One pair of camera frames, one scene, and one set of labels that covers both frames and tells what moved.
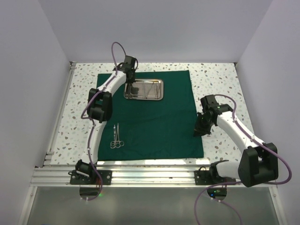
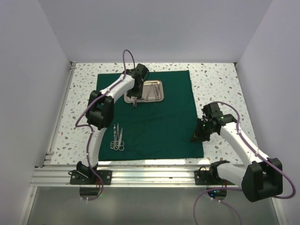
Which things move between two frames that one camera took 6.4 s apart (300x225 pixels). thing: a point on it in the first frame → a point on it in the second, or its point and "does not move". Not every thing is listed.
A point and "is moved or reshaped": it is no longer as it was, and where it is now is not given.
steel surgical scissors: (113, 143) does not move
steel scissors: (129, 95) is moved or reshaped
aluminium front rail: (127, 176) does not move
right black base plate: (205, 177) does not move
